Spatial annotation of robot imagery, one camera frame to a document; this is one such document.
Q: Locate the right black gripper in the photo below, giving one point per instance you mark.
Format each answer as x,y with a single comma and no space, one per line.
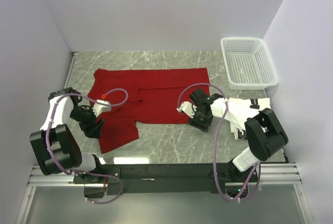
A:
203,126

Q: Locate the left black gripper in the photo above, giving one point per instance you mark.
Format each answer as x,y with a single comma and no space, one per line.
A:
91,129

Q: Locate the red t-shirt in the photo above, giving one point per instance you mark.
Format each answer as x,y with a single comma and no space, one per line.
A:
147,96

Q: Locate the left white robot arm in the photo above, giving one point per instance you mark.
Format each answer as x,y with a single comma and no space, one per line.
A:
64,105

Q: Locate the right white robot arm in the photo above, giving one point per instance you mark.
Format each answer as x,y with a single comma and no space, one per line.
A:
263,131

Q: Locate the white printed folded t-shirt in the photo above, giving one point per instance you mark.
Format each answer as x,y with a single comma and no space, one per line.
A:
242,109

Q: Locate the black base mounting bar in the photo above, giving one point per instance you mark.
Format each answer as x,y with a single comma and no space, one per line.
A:
169,178

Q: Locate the white perforated plastic basket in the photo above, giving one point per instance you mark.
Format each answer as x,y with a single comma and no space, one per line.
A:
248,63

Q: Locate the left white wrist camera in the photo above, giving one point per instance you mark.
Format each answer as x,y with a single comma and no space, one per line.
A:
101,106

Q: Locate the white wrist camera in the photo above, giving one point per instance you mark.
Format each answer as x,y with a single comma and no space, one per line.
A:
186,108
101,106

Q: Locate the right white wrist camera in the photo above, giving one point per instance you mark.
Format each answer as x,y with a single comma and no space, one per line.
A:
186,108

